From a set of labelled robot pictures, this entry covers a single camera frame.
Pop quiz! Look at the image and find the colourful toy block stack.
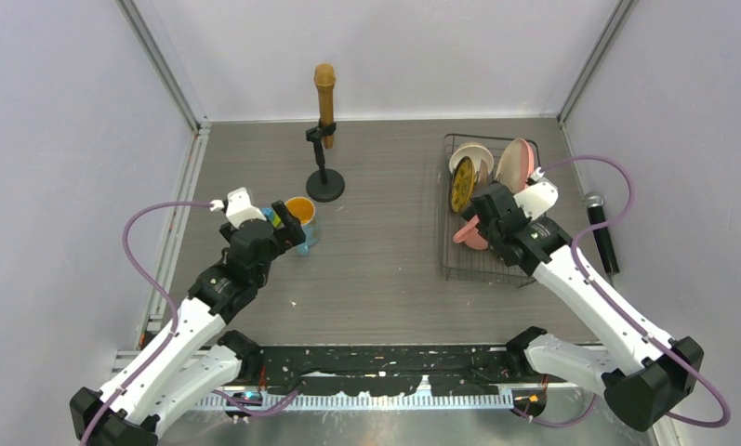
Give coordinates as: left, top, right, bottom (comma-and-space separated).
261, 207, 283, 228

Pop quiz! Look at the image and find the plain pink mug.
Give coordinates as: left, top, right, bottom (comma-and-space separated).
452, 219, 488, 251

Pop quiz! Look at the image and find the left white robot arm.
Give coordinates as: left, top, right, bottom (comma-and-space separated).
70, 189, 306, 445

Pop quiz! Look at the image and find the brown microphone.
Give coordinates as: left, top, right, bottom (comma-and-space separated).
313, 63, 337, 126

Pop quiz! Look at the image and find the blue butterfly mug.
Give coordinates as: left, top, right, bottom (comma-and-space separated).
284, 196, 322, 256

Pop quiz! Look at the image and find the aluminium frame rail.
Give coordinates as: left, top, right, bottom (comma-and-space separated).
137, 120, 212, 350

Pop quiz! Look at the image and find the black handheld microphone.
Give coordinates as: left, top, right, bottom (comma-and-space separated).
583, 192, 620, 277

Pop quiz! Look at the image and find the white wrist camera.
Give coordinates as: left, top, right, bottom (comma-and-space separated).
209, 187, 266, 229
513, 167, 559, 220

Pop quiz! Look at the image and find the white ceramic bowl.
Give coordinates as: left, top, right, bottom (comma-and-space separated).
448, 141, 496, 174

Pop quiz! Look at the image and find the black wire dish rack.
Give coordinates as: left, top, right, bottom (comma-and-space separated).
436, 133, 534, 287

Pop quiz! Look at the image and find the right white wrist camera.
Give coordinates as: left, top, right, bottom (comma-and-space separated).
513, 167, 559, 220

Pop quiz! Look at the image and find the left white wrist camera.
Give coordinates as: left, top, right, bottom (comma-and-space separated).
209, 187, 266, 229

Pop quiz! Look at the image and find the yellow plate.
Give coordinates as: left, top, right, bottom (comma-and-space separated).
449, 156, 476, 214

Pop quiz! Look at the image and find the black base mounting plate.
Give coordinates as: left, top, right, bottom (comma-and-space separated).
230, 345, 547, 397

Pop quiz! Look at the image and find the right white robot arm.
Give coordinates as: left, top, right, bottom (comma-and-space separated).
470, 181, 704, 431

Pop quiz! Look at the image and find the large pink cream plate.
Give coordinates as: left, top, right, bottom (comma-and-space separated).
495, 138, 535, 194

